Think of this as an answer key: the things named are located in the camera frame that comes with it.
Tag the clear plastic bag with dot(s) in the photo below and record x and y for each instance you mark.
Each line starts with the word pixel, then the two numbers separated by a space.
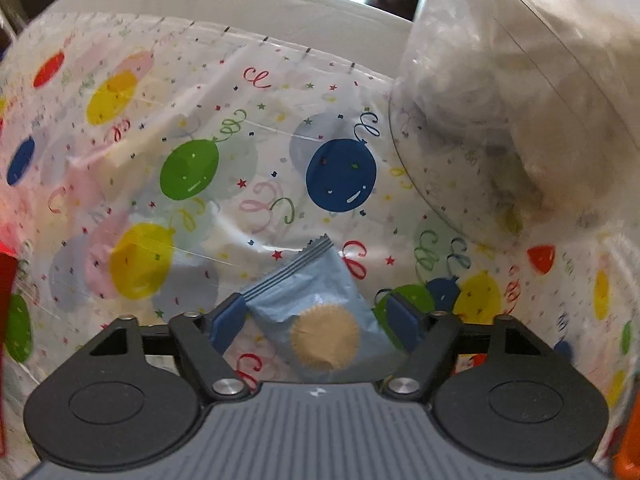
pixel 500 85

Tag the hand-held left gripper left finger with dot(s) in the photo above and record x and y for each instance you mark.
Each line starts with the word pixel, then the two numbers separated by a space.
pixel 225 325

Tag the orange snack packet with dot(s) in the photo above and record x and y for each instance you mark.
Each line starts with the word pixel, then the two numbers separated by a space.
pixel 629 457

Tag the balloon print tablecloth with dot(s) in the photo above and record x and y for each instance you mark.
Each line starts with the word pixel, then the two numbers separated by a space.
pixel 280 125

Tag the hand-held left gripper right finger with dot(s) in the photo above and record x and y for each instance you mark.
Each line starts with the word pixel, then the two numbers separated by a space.
pixel 404 325

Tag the light blue snack packet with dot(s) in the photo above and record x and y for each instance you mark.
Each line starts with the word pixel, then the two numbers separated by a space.
pixel 320 285

